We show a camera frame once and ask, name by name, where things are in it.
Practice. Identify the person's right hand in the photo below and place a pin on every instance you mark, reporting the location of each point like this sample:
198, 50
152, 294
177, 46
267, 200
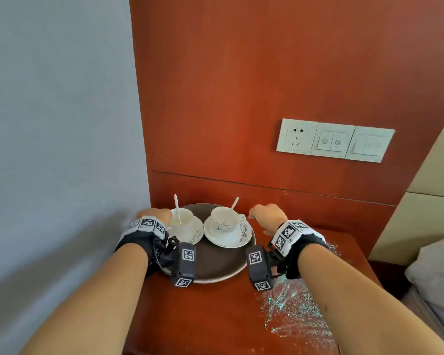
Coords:
270, 218

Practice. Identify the person's left hand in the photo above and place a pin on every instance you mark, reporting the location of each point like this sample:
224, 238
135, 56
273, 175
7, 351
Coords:
159, 213

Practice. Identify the brown round tray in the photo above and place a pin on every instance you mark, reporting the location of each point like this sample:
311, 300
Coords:
218, 262

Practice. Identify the person's right forearm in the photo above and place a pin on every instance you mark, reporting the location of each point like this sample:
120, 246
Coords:
355, 310

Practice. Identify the person's left forearm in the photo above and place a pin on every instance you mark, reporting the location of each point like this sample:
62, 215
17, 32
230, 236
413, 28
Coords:
96, 310

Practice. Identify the red wooden nightstand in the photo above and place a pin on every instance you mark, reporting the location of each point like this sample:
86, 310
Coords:
207, 321

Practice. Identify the white teaspoon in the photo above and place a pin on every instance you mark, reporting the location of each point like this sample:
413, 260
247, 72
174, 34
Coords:
177, 203
235, 203

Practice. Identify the black left wristband with markers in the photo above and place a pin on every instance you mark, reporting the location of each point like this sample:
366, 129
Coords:
140, 238

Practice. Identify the black wristband with markers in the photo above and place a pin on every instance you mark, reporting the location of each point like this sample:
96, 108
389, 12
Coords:
140, 238
307, 244

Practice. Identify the black right wristband with markers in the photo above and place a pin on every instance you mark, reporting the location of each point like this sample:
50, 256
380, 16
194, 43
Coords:
307, 244

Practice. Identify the white power socket plate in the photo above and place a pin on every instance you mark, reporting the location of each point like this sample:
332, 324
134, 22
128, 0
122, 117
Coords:
296, 137

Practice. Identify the shiny glitter scraps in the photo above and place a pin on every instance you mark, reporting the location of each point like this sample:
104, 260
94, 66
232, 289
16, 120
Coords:
299, 310

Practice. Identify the beige padded headboard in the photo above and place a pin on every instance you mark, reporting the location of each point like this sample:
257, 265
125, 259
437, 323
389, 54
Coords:
429, 218

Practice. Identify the white bedding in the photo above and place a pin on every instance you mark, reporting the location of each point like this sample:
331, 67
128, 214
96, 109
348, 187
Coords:
438, 269

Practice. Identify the striped beige bed base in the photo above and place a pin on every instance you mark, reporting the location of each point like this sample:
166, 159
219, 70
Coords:
427, 316

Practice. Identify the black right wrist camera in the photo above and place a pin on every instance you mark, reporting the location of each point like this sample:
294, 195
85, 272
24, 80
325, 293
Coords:
259, 271

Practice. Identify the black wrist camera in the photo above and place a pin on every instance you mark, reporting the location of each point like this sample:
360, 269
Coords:
259, 271
183, 268

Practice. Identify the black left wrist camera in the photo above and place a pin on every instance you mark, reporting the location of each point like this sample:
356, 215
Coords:
183, 268

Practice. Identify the white double button switch plate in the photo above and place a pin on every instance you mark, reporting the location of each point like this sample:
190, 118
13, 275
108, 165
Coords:
333, 141

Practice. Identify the white plain switch plate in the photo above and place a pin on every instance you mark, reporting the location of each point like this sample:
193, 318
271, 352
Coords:
370, 144

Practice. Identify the red wooden wall panel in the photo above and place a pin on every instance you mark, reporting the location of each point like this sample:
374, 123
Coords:
225, 88

